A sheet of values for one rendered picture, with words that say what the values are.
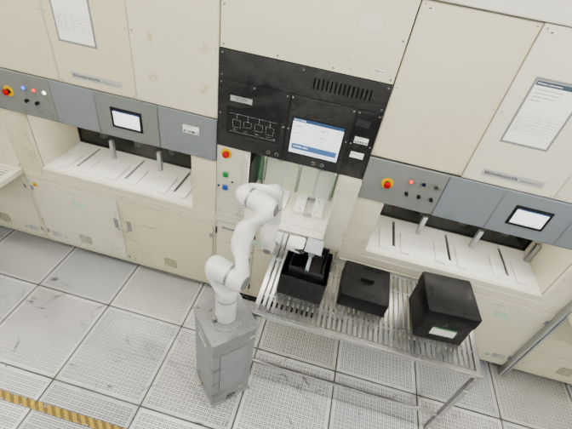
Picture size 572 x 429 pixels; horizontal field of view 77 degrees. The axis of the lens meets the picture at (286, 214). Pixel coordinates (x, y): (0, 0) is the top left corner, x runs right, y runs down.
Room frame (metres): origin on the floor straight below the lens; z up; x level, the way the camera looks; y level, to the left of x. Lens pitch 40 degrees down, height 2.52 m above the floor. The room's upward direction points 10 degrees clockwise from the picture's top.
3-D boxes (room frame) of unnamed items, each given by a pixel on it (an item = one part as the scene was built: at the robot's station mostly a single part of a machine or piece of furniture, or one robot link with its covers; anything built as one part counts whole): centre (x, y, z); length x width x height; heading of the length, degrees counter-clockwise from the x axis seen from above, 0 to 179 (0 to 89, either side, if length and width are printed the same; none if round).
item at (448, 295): (1.39, -0.99, 0.89); 0.29 x 0.29 x 0.25; 87
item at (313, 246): (1.50, -0.19, 0.93); 0.24 x 0.20 x 0.32; 172
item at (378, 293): (1.50, -0.56, 0.83); 0.29 x 0.29 x 0.13; 83
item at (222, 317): (1.15, 0.23, 0.85); 0.19 x 0.19 x 0.18
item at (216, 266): (1.17, 0.26, 1.07); 0.19 x 0.12 x 0.24; 65
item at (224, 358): (1.15, 0.23, 0.38); 0.28 x 0.28 x 0.76; 39
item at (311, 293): (1.50, -0.18, 0.85); 0.28 x 0.28 x 0.17; 82
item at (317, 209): (2.11, -0.16, 0.89); 0.22 x 0.21 x 0.04; 174
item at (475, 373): (1.44, -0.59, 0.38); 1.30 x 0.60 x 0.76; 84
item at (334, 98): (2.25, 0.00, 0.98); 0.95 x 0.88 x 1.95; 174
